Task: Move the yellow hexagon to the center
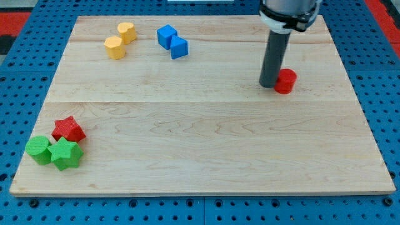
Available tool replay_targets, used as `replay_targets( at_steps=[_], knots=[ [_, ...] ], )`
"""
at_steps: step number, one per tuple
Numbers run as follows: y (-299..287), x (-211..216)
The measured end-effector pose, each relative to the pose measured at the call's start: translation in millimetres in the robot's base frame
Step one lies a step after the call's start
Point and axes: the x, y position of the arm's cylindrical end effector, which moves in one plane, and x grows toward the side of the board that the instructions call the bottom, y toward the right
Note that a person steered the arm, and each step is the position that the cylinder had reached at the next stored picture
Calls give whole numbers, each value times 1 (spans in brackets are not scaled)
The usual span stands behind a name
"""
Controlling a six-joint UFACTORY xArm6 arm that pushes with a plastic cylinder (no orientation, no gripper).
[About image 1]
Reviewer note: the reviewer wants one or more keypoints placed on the yellow hexagon block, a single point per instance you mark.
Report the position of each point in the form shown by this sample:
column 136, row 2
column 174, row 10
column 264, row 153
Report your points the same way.
column 115, row 47

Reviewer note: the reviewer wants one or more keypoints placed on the light wooden board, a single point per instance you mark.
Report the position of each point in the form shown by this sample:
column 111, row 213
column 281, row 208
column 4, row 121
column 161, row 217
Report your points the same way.
column 201, row 125

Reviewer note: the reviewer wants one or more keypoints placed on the blue triangle block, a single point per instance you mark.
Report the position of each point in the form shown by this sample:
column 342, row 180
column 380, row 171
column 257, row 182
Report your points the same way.
column 178, row 47

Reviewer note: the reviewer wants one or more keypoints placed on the blue cube block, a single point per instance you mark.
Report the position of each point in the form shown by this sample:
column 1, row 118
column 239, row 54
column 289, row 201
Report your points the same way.
column 164, row 36

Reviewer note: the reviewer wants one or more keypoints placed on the red cylinder block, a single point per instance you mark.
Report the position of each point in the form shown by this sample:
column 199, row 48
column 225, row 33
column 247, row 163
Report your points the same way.
column 285, row 81

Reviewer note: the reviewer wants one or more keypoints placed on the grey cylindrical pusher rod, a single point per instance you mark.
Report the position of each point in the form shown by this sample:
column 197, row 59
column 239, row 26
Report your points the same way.
column 273, row 58

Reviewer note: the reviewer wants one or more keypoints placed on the yellow heart block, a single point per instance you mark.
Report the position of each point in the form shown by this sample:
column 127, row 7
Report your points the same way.
column 127, row 32

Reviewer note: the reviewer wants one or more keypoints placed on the red star block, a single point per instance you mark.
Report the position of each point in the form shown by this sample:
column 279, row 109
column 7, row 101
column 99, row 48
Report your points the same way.
column 69, row 129

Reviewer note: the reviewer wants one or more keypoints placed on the green star block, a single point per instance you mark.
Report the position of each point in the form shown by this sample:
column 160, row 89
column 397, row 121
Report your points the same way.
column 65, row 154

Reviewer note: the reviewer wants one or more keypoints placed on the green cylinder block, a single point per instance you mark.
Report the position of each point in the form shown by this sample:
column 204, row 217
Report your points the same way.
column 37, row 148

